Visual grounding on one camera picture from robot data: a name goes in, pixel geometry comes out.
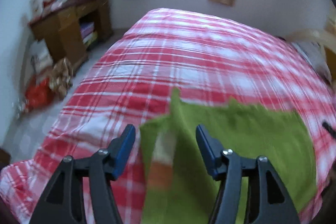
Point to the cream wooden headboard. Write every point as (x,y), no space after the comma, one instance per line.
(309,34)

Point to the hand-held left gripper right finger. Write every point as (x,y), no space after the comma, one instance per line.
(207,150)

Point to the green orange striped knit sweater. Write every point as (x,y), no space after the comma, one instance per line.
(236,140)

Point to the patterned pillow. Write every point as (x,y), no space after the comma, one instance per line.
(312,56)

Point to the bed with red plaid sheet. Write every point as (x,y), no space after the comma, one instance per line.
(183,56)

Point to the red plastic bag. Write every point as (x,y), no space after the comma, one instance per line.
(39,95)

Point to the white paper shopping bag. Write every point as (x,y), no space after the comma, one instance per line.
(40,56)

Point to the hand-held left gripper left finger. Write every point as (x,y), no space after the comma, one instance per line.
(123,153)

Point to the brown wooden desk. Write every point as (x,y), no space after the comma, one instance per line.
(65,35)

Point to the stack of books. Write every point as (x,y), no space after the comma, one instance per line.
(89,33)

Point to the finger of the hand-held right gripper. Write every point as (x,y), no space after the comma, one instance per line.
(330,130)

